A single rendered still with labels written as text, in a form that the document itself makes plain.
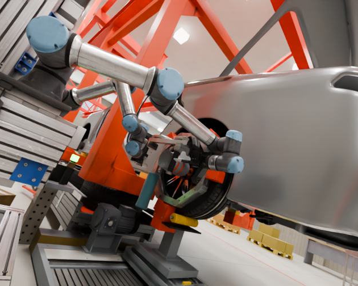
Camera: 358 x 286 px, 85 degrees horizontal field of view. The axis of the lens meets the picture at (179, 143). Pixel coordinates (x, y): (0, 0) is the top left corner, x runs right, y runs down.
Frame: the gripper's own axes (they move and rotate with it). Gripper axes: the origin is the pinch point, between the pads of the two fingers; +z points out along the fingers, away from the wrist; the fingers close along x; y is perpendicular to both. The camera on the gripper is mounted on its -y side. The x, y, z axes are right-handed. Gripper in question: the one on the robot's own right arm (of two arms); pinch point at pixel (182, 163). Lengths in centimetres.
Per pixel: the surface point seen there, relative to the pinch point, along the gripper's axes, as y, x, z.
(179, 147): 8.9, -0.7, 6.2
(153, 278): -71, -14, 17
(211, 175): -2.4, -21.3, -5.3
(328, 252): -126, -776, 37
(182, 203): -23.9, -20.0, 12.4
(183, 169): -2.1, -21.3, 19.2
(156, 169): -6, -21, 49
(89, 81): 114, -4, 256
